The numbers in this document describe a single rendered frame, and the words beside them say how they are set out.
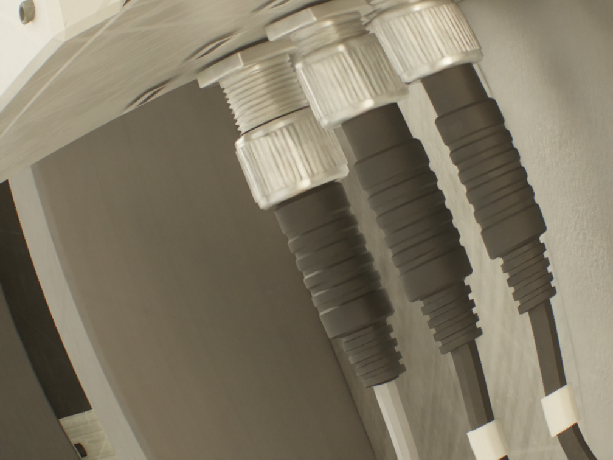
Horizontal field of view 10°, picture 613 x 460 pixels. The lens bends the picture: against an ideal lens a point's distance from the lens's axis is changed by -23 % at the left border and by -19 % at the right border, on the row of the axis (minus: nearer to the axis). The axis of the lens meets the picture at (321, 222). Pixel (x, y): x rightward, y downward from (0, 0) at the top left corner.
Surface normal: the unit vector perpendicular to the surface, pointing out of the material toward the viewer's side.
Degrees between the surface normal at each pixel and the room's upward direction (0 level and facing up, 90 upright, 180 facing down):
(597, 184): 90
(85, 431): 27
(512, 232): 50
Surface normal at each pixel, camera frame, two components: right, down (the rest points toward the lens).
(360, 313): 0.06, -0.07
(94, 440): 0.22, -0.43
